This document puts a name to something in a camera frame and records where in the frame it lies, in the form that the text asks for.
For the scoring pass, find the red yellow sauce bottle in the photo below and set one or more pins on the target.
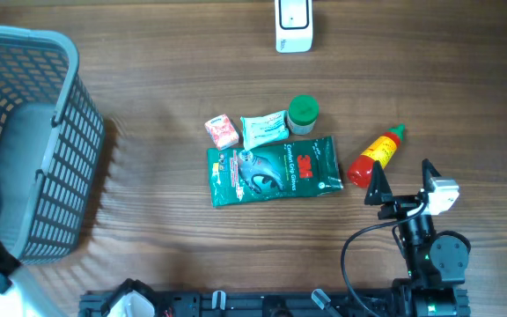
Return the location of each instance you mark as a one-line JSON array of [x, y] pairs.
[[381, 150]]

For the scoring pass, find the light teal wipes packet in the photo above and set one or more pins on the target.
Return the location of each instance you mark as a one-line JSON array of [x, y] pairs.
[[265, 129]]

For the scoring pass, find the grey plastic mesh basket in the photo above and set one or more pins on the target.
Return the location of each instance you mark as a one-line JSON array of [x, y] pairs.
[[51, 136]]

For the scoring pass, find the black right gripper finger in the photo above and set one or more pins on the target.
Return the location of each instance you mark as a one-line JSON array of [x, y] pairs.
[[428, 173], [378, 191]]

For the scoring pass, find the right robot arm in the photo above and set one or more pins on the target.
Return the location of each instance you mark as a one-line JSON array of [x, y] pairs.
[[436, 261]]

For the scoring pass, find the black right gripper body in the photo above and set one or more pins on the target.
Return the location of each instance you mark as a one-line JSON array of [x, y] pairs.
[[399, 206]]

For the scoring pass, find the green 3M gloves packet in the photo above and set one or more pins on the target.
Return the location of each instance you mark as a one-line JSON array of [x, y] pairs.
[[299, 169]]

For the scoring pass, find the green lid jar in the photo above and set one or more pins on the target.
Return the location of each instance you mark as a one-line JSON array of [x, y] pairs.
[[302, 114]]

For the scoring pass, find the white barcode scanner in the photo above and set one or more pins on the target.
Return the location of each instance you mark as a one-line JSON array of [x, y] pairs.
[[294, 26]]

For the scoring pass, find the small red white box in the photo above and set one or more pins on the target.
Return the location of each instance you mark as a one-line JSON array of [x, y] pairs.
[[222, 132]]

